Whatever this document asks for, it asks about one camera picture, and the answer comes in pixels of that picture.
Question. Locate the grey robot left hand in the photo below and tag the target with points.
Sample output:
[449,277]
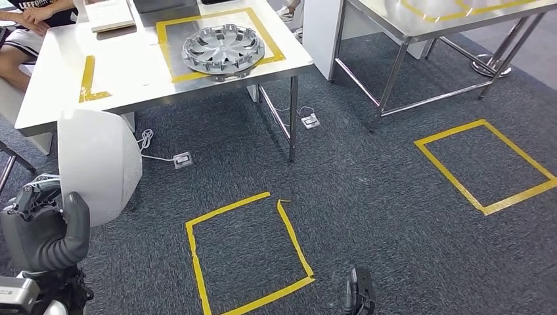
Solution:
[30,235]

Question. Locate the white curved plastic part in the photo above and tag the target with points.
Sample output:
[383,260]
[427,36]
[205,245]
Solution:
[95,165]

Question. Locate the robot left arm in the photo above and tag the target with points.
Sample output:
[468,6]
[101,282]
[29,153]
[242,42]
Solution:
[65,256]

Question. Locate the white steel-legged workbench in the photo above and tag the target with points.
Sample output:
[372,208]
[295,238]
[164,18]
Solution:
[130,65]

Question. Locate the yellow bench tape corner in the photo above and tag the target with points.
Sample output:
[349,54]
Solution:
[87,78]

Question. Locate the floor socket box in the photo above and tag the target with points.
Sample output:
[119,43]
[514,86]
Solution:
[182,161]
[310,121]

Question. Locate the person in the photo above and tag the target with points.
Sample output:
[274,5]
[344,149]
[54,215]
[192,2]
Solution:
[13,65]

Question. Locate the yellow bench tape square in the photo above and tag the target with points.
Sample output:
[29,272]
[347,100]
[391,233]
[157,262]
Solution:
[165,48]

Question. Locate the white flat box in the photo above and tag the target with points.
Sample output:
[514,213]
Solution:
[109,15]

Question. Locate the silver wheel hubcap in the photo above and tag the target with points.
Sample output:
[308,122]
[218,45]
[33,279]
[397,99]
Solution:
[222,50]

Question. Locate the person's shoe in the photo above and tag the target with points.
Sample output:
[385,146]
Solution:
[287,11]

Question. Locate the white cabinet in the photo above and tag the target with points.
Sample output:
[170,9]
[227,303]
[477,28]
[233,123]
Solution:
[320,39]

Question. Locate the steel table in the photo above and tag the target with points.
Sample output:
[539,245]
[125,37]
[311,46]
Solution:
[383,19]

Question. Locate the yellow floor tape square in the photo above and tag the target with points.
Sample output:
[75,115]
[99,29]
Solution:
[450,176]

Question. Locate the yellow table tape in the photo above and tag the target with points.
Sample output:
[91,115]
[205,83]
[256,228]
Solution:
[448,16]

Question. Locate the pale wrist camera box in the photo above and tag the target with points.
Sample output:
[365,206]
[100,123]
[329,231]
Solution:
[17,295]

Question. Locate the chrome stanchion post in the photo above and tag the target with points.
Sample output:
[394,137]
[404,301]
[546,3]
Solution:
[487,69]

